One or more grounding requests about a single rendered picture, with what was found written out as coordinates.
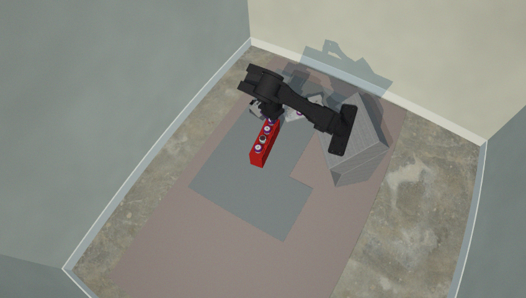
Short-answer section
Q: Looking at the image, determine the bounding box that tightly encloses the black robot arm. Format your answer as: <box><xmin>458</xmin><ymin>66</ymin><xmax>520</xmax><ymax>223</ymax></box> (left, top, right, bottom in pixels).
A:
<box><xmin>237</xmin><ymin>63</ymin><xmax>358</xmax><ymax>156</ymax></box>

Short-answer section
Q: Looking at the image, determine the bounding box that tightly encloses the grey flat mat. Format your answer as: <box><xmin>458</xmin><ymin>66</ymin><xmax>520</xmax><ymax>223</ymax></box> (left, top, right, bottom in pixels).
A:
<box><xmin>188</xmin><ymin>69</ymin><xmax>348</xmax><ymax>242</ymax></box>

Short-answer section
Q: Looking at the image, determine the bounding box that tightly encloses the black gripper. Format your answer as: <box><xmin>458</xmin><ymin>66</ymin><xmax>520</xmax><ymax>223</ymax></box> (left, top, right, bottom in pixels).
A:
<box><xmin>258</xmin><ymin>103</ymin><xmax>285</xmax><ymax>124</ymax></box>

